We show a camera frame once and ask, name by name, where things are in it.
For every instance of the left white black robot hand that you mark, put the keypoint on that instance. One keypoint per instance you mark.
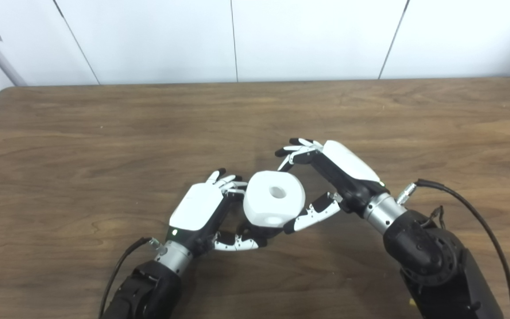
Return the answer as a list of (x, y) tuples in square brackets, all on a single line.
[(195, 208)]

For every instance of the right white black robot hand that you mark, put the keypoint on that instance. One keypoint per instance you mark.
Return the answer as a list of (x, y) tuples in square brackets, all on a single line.
[(352, 170)]

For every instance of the round white plastic piece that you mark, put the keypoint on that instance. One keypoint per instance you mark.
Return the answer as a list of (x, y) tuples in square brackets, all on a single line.
[(259, 208)]

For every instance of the black plastic holder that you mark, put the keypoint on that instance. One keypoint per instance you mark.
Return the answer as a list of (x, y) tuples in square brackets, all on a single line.
[(257, 231)]

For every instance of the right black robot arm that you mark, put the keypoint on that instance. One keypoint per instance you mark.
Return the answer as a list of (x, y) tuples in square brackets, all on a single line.
[(427, 257)]

